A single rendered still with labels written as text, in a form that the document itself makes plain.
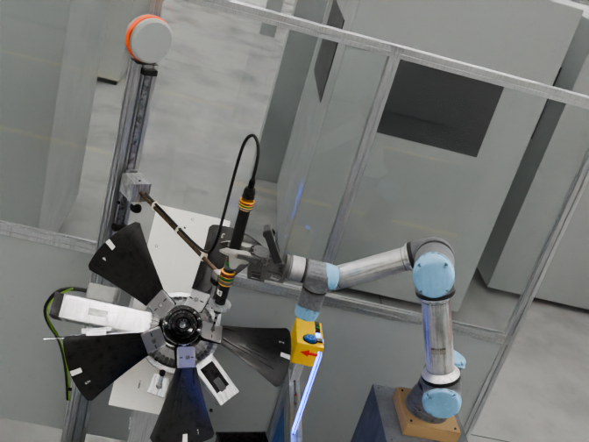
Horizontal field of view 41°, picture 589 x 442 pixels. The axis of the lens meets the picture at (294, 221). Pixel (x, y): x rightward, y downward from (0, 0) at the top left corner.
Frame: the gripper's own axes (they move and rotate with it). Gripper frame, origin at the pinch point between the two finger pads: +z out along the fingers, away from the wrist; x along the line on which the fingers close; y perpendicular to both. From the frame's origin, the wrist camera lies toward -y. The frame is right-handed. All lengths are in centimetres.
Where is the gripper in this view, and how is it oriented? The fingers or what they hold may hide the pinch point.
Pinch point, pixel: (224, 245)
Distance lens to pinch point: 230.1
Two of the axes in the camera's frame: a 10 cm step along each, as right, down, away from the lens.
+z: -9.6, -2.3, -1.4
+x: -0.3, -4.3, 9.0
